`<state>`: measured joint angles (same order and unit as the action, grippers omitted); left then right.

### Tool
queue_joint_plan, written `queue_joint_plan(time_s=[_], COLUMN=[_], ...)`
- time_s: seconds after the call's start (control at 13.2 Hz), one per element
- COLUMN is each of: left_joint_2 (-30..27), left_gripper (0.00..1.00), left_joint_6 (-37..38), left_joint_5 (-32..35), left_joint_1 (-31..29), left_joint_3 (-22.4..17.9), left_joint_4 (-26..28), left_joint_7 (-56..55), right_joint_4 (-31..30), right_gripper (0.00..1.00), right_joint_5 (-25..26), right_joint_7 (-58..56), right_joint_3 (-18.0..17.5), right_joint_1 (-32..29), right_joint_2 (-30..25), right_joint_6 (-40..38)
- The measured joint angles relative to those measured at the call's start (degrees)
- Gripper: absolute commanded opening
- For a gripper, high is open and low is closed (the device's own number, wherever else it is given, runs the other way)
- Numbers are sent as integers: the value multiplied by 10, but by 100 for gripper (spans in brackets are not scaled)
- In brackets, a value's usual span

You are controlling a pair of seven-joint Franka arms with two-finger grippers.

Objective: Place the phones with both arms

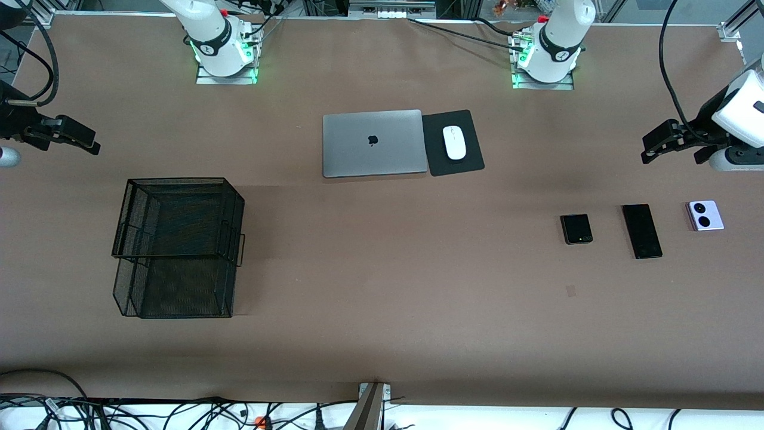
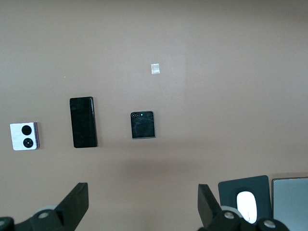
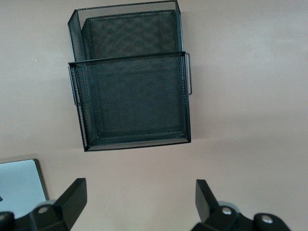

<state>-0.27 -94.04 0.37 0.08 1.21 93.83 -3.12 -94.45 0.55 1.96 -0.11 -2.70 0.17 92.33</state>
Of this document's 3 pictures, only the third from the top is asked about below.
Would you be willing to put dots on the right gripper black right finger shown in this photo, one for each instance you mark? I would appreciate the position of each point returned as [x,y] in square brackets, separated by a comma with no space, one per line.
[207,204]

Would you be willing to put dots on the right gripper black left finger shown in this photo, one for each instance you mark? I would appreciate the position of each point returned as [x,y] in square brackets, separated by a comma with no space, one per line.
[72,204]

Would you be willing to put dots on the silver laptop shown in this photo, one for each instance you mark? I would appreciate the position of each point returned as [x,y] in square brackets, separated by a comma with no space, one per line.
[19,180]

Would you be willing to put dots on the black mesh two-tier tray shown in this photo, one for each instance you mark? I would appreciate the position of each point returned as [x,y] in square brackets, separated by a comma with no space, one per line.
[132,96]

